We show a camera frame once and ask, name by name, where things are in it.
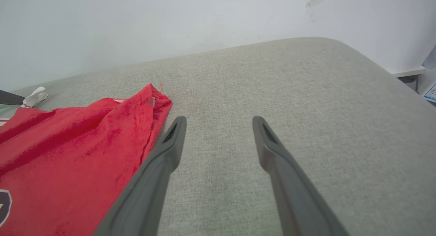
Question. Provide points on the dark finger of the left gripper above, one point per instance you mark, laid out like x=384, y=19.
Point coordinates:
x=10, y=98

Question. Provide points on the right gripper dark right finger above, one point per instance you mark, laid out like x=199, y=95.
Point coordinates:
x=293, y=191

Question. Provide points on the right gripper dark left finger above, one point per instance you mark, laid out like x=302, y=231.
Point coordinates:
x=150, y=181

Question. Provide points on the red and white basketball jersey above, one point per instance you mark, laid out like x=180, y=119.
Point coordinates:
x=68, y=154

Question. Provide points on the white paper with blue print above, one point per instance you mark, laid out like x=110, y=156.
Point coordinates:
x=431, y=93

